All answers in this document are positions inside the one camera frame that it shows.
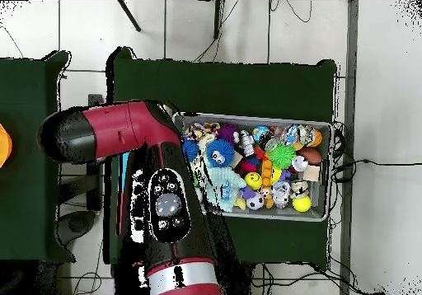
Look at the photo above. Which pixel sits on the black stand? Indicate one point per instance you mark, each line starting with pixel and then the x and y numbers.
pixel 95 183

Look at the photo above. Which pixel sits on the yellow smiley ball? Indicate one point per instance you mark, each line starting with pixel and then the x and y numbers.
pixel 253 180

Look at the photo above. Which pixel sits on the grey round floor base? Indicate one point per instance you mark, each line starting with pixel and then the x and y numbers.
pixel 77 224

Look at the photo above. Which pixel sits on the black and white soccer ball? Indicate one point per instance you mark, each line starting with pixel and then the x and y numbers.
pixel 255 201

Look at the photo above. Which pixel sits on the blue spiky ball with eyes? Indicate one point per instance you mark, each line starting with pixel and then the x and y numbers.
pixel 220 153

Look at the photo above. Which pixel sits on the green spiky ball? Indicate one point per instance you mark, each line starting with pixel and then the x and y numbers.
pixel 282 155

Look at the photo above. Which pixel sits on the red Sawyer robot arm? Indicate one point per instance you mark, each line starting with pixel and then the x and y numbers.
pixel 112 130

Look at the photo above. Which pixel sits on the light blue knitted cloth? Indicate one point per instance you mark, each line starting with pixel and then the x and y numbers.
pixel 226 186

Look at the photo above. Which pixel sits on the dark green table cloth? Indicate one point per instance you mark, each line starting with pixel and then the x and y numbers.
pixel 224 87

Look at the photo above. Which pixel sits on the purple spiky toy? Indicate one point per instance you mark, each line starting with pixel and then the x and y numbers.
pixel 227 132

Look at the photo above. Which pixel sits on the black tripod leg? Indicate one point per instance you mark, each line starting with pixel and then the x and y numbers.
pixel 218 18
pixel 130 16

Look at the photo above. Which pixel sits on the silver mesh bin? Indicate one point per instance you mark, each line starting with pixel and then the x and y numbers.
pixel 280 213

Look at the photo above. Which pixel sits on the green covered side table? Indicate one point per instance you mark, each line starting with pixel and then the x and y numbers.
pixel 19 209

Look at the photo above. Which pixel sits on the polka dot cloth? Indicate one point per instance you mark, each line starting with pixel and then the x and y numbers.
pixel 201 130

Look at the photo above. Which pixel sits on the orange object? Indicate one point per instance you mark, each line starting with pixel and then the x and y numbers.
pixel 5 146

